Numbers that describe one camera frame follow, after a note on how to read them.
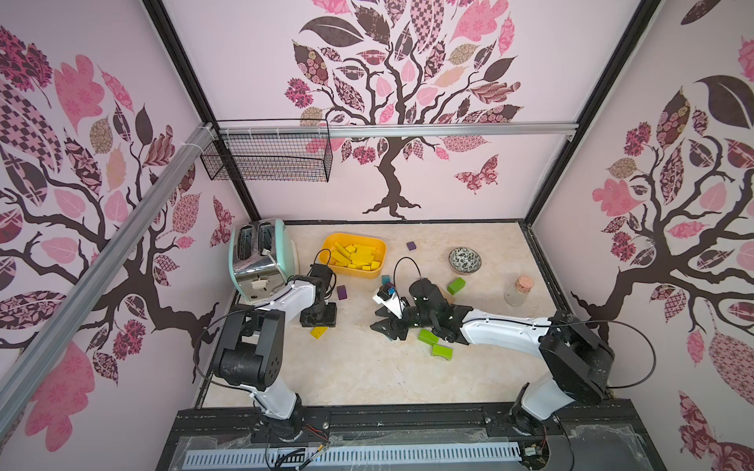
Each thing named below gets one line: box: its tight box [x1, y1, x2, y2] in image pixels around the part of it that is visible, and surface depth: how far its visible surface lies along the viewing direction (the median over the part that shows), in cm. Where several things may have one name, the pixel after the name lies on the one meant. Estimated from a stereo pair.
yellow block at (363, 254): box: [351, 246, 377, 262], surface depth 109 cm
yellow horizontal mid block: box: [351, 252, 375, 266], surface depth 109 cm
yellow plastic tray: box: [319, 232, 388, 279], surface depth 109 cm
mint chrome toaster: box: [228, 217, 300, 302], surface depth 90 cm
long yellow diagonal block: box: [310, 325, 329, 340], surface depth 91 cm
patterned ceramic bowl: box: [447, 247, 483, 275], surface depth 108 cm
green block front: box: [430, 344, 454, 362], surface depth 87 cm
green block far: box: [446, 276, 467, 296], surface depth 102 cm
